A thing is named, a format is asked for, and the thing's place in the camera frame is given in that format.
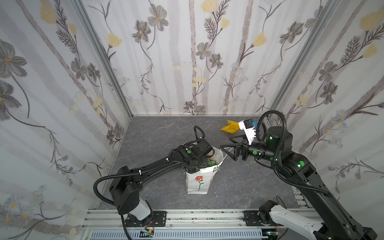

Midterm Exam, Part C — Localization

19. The white slotted cable duct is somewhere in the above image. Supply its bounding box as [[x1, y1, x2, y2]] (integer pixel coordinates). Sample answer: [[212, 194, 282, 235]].
[[89, 229, 266, 240]]

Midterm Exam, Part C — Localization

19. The yellow snack packet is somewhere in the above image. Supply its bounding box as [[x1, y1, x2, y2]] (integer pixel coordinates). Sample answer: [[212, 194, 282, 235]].
[[221, 120, 240, 134]]

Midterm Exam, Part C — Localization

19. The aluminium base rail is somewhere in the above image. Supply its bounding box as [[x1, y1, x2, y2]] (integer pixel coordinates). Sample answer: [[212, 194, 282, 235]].
[[80, 209, 323, 232]]

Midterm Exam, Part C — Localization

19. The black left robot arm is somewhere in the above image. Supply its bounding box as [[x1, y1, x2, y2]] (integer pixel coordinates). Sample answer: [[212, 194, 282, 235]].
[[109, 139, 216, 226]]

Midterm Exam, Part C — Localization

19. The white printed paper bag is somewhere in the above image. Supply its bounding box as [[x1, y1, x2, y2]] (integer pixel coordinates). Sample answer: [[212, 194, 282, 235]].
[[186, 148, 227, 195]]

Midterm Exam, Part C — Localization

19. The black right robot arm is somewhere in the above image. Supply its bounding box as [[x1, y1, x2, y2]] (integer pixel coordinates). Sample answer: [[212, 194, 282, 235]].
[[220, 126, 378, 240]]

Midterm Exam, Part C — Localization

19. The green snack packet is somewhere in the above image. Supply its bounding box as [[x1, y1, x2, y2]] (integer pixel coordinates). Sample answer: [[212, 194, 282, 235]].
[[186, 161, 217, 174]]

